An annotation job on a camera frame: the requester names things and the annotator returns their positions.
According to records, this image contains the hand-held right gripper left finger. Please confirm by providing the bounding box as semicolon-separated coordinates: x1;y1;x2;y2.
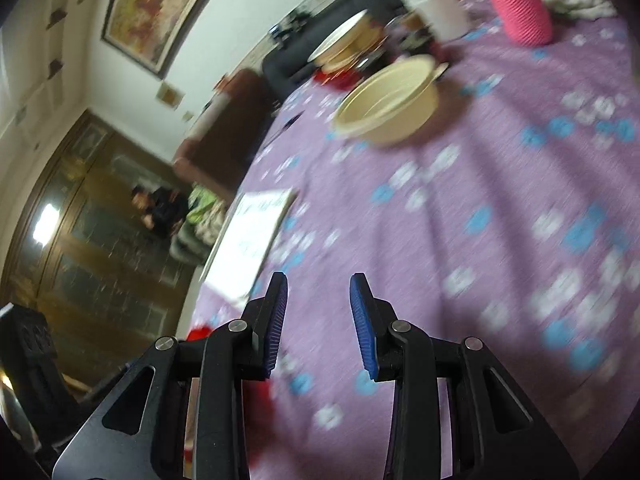
51;271;289;480

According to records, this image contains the brown chair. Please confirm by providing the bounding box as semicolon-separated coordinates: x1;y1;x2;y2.
172;69;274;202

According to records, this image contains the dark glass jar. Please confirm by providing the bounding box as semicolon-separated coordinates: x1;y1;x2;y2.
385;12;437;57

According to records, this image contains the wooden cabinet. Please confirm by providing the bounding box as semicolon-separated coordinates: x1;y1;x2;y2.
0;109;202;403

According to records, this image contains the purple floral tablecloth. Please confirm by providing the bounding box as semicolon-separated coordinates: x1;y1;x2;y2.
181;0;640;480

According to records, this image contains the white paper booklet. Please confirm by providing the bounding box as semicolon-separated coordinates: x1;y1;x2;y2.
202;188;299;302

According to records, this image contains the red plastic bag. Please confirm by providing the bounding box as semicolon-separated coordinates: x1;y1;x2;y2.
184;325;273;480

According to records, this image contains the grey patterned cloth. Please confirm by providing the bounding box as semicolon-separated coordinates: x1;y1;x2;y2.
169;210;227;264

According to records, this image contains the beige plastic bowl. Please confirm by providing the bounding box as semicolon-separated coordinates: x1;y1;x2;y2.
332;54;441;147

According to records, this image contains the framed painting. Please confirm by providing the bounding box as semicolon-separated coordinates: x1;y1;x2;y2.
100;0;237;79

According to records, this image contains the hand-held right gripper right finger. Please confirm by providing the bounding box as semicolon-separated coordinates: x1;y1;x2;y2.
349;273;580;480

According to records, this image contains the small wall picture frame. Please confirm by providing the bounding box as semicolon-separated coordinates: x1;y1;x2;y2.
155;82;184;109

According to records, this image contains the beige lidded bowl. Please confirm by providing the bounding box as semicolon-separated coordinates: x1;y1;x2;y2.
307;9;387;74

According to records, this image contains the dark sofa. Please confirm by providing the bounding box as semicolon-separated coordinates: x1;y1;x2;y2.
262;0;407;102

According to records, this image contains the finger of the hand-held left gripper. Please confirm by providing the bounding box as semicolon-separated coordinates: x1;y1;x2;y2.
76;362;136;406

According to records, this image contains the red container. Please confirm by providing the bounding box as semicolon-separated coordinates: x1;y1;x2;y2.
313;67;362;92

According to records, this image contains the green cloth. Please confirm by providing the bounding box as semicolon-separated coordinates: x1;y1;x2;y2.
185;184;222;227

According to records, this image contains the white plastic cup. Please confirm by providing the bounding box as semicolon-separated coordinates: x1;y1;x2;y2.
398;0;471;44

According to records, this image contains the white crumpled cloth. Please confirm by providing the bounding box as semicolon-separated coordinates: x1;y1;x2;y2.
539;0;617;22

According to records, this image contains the jar with pink knitted sleeve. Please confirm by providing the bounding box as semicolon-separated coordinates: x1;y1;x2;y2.
468;0;554;46

